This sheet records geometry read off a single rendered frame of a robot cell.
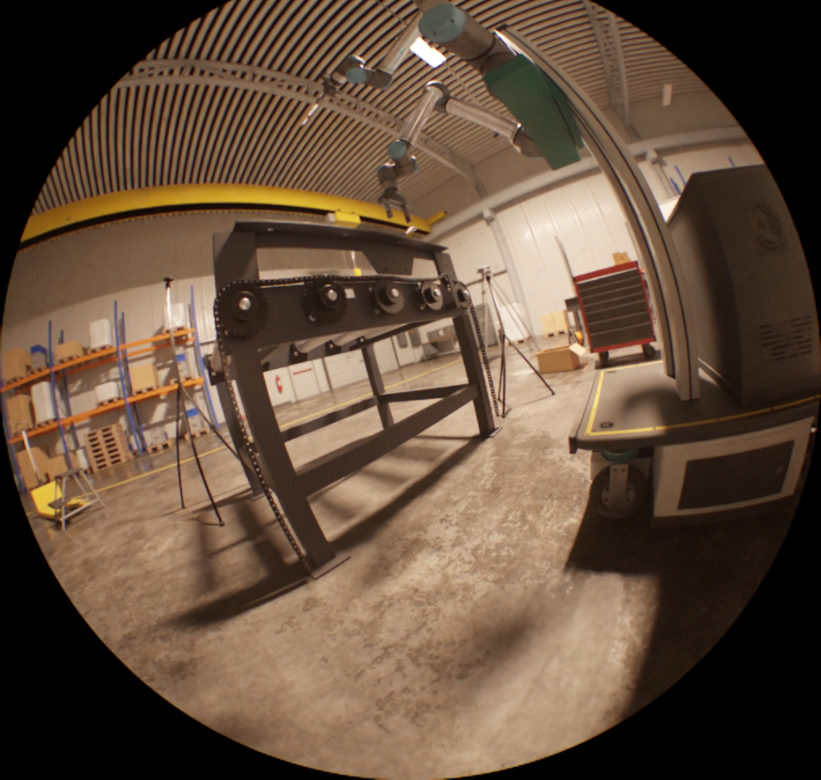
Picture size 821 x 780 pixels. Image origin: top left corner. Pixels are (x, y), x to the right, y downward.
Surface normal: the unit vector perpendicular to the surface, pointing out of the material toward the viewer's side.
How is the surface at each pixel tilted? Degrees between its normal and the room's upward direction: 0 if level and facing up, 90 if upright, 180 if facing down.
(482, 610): 0
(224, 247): 90
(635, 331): 90
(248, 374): 90
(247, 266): 90
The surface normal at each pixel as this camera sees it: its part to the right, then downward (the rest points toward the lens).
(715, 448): -0.69, 0.22
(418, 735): -0.26, -0.96
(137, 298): 0.70, -0.15
